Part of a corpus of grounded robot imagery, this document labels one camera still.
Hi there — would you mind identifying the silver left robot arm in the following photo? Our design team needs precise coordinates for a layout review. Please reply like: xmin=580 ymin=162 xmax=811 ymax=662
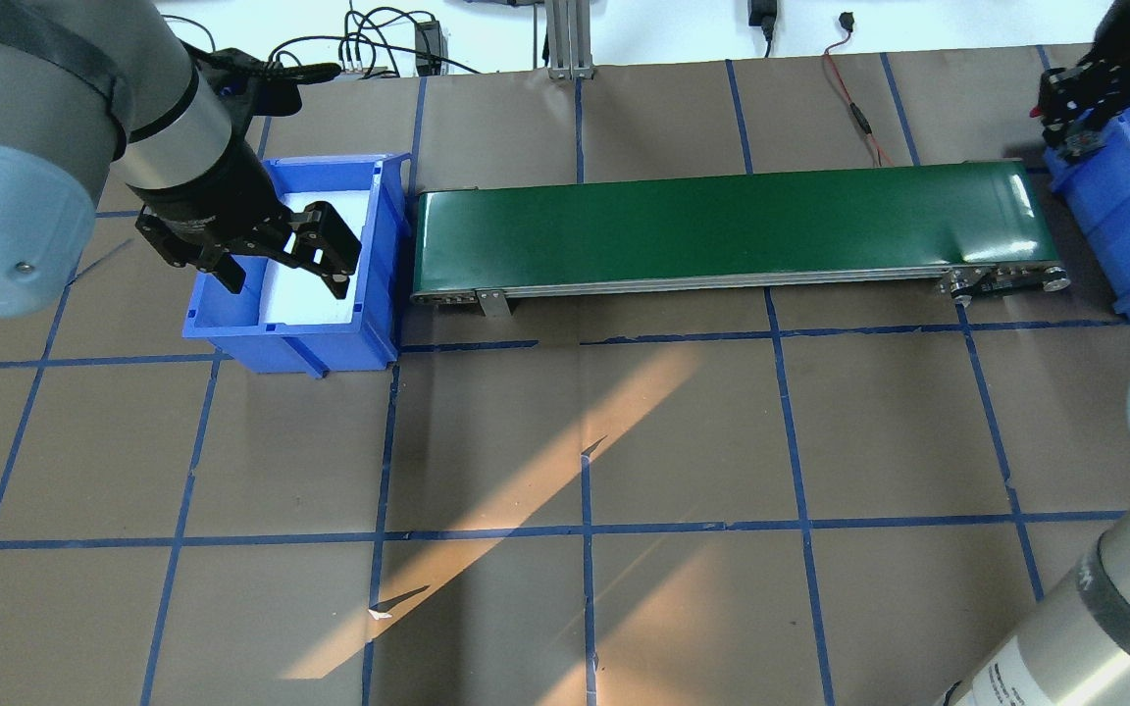
xmin=0 ymin=1 xmax=362 ymax=319

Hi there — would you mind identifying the aluminium frame post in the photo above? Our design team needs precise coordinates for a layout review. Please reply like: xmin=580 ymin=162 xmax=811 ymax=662
xmin=545 ymin=0 xmax=596 ymax=81

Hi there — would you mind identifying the white foam pad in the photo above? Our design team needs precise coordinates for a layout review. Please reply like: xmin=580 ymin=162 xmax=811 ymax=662
xmin=259 ymin=189 xmax=376 ymax=326

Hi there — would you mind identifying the green conveyor belt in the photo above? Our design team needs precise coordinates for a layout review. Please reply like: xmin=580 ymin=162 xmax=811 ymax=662
xmin=411 ymin=162 xmax=1071 ymax=313

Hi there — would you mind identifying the red thin wire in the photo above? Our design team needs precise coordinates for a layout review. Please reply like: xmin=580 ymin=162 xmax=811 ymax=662
xmin=820 ymin=12 xmax=895 ymax=168

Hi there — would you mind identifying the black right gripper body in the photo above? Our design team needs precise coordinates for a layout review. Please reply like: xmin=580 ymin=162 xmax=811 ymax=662
xmin=1031 ymin=1 xmax=1130 ymax=164

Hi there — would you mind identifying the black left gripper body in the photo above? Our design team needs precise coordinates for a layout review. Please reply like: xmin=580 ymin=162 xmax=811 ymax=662
xmin=134 ymin=147 xmax=362 ymax=280

